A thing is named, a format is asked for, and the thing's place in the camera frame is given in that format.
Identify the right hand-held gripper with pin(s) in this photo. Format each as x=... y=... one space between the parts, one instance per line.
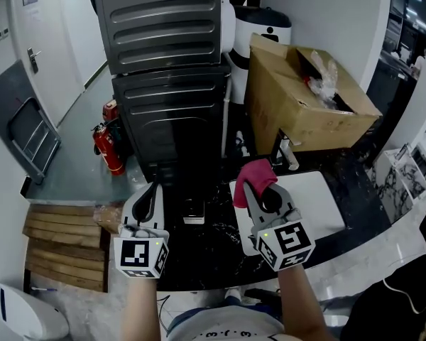
x=287 y=243

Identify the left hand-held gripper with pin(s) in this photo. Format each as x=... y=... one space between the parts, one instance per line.
x=135 y=256

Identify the pink cloth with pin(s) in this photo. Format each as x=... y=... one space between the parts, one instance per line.
x=255 y=174

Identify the person's right forearm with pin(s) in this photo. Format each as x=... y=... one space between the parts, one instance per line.
x=301 y=304

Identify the person's left forearm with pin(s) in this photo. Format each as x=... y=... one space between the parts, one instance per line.
x=140 y=311

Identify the white sink basin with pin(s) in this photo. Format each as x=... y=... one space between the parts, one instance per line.
x=312 y=204

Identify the chrome faucet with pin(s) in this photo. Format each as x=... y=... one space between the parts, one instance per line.
x=287 y=151

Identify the white pipe fitting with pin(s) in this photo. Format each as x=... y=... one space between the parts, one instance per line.
x=243 y=144

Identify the tall red fire extinguisher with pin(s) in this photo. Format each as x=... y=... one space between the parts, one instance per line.
x=109 y=151

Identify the black floor device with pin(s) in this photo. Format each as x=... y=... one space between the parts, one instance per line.
x=262 y=294

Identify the black marble vanity cabinet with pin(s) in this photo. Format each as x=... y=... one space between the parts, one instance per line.
x=358 y=197

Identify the brown wooden steps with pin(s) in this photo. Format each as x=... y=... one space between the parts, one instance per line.
x=64 y=254

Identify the person's white shoe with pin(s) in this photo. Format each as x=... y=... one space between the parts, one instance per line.
x=232 y=294

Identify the brown cardboard box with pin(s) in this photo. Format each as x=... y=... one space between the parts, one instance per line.
x=284 y=112

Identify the white drain pipe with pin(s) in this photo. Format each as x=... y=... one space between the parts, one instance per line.
x=227 y=119

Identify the black ribbed appliance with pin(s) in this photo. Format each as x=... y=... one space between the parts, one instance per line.
x=163 y=30
x=174 y=119

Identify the small red fire extinguisher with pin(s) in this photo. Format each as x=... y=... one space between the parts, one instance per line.
x=110 y=110

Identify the person's blue jeans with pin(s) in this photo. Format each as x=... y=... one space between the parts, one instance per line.
x=184 y=318

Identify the blue pen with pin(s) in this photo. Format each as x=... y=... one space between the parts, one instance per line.
x=44 y=289

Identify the person's white shirt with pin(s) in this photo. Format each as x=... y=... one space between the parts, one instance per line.
x=227 y=327

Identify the white marble pattern cabinet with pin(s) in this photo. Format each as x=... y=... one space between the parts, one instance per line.
x=399 y=187

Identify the clear plastic wrap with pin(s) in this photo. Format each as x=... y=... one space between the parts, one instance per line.
x=323 y=82

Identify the grey folded step ladder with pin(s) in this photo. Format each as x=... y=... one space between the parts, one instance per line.
x=21 y=130

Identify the white toilet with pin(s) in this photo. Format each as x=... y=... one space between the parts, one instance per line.
x=21 y=314

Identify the white round water heater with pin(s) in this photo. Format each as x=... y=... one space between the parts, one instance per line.
x=262 y=27

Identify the white door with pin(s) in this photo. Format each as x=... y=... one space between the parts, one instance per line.
x=57 y=41

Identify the dark door sign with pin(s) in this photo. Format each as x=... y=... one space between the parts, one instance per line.
x=30 y=0

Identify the white wall switch panel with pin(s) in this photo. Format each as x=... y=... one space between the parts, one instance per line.
x=1 y=35

